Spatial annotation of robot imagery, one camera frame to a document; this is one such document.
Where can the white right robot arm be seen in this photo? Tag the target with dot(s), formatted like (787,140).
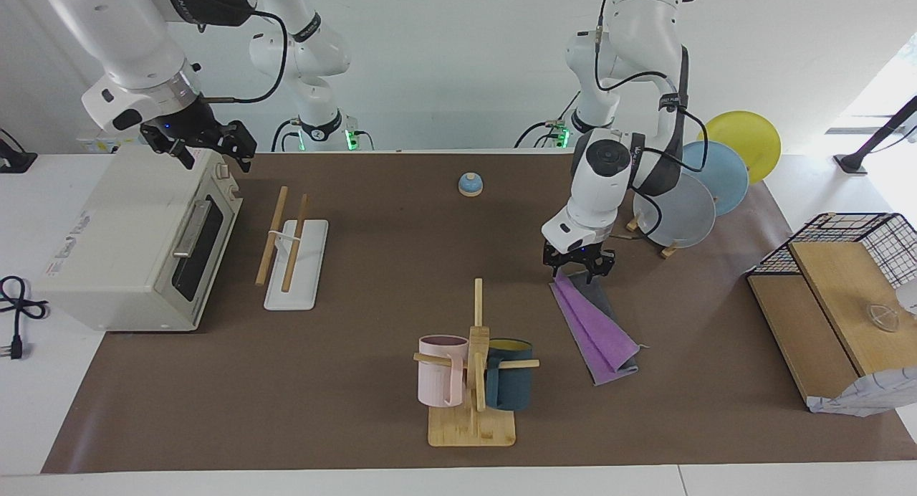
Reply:
(114,30)

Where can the dark teal mug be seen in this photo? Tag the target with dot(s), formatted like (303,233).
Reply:
(512,388)

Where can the light blue plate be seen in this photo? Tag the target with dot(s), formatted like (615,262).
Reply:
(723,173)

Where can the brown table mat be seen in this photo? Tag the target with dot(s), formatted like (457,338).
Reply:
(358,381)

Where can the purple grey towel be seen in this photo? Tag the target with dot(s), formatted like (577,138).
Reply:
(598,331)

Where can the cream toaster oven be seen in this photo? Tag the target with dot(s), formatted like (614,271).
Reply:
(122,238)

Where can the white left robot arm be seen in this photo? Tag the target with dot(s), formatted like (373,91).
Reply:
(609,173)

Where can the grey plate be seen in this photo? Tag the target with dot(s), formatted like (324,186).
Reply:
(684,216)

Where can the clear glass piece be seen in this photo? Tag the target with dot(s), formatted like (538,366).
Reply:
(882,317)

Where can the black desk mount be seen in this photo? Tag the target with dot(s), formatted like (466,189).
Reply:
(14,159)

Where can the wooden mug tree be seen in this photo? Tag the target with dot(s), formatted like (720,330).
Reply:
(476,428)

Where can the wooden plate rack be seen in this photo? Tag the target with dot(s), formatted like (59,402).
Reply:
(670,251)

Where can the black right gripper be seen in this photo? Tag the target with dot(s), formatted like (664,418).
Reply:
(190,127)

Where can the white wooden towel rack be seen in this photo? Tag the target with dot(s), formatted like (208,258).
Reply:
(295,281)

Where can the light wooden board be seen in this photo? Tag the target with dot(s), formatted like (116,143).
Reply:
(852,295)

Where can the pink mug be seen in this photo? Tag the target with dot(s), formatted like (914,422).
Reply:
(437,378)

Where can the blue service bell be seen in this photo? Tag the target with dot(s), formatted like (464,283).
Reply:
(471,186)

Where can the white patterned paper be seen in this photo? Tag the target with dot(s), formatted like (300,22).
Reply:
(867,396)

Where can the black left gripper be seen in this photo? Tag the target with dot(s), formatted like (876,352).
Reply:
(577,258)

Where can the white power strip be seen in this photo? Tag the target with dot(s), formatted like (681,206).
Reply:
(93,146)

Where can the yellow plate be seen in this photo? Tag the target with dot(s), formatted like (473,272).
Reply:
(745,137)

